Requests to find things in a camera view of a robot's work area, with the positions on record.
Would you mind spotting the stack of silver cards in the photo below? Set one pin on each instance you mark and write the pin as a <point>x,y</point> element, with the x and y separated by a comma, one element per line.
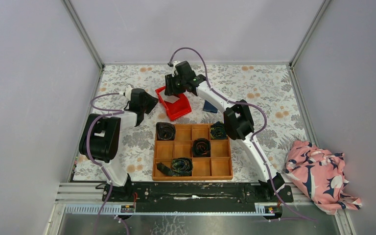
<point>171,98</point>

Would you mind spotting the pink floral cloth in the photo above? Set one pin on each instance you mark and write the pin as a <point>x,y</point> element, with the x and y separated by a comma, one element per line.
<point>319,174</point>

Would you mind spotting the navy blue card holder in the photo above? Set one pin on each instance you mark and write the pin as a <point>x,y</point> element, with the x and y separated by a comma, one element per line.
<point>208,107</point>

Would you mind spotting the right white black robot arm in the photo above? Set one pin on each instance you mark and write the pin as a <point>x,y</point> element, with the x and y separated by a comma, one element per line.
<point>237,118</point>

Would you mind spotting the rolled dark tie centre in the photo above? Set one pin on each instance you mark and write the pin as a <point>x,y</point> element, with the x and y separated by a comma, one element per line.
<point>201,147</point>

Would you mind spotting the rolled dark tie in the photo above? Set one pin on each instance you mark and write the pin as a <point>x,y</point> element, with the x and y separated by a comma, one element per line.
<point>165,131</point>
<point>201,147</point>

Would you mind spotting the red plastic bin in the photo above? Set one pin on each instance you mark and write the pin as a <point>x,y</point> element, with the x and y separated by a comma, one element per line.
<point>177,109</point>

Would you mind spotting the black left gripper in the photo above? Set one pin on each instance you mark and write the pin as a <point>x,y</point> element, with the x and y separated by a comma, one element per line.
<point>147,103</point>

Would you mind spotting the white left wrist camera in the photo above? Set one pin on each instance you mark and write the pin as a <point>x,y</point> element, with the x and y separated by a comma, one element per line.
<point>126,92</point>

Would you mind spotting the rolled dark tie top left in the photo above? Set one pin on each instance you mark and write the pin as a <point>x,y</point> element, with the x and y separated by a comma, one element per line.
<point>165,131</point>

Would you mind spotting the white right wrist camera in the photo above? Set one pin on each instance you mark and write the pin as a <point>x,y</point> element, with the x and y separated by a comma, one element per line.
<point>173,65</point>

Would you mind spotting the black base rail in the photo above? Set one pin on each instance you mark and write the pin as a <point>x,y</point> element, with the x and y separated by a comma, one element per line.
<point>168,197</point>

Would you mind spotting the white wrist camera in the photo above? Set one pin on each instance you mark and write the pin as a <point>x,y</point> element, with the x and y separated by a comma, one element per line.
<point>173,65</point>
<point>126,92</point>

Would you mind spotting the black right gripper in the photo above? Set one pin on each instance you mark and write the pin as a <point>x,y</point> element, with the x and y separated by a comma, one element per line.
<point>169,82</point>

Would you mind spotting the rolled green tie bottom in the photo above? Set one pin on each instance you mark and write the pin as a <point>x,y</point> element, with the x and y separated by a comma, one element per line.
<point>179,167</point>

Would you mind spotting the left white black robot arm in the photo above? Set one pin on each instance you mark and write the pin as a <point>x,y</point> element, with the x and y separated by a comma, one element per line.
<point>102,134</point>

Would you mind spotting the wooden compartment tray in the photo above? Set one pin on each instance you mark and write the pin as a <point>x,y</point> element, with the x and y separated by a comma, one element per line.
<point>191,152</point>

